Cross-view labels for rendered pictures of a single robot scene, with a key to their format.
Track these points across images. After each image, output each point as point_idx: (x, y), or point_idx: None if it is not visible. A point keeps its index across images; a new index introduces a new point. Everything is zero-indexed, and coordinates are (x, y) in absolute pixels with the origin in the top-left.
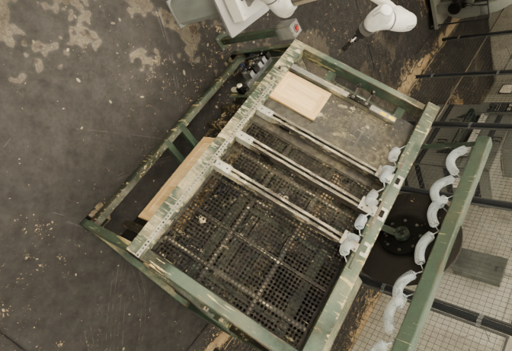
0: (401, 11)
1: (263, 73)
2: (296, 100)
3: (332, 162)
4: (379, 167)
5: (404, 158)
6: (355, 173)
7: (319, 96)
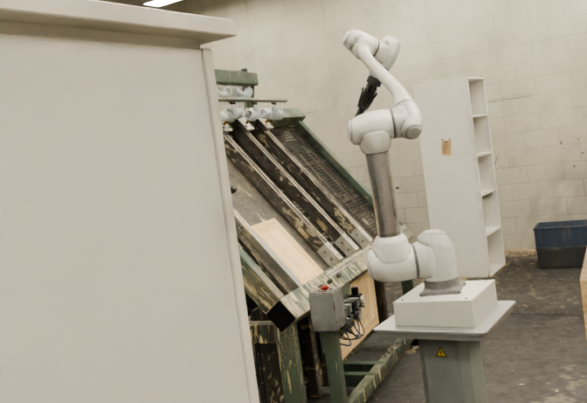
0: (370, 37)
1: None
2: (292, 248)
3: None
4: (226, 130)
5: (225, 98)
6: None
7: (264, 234)
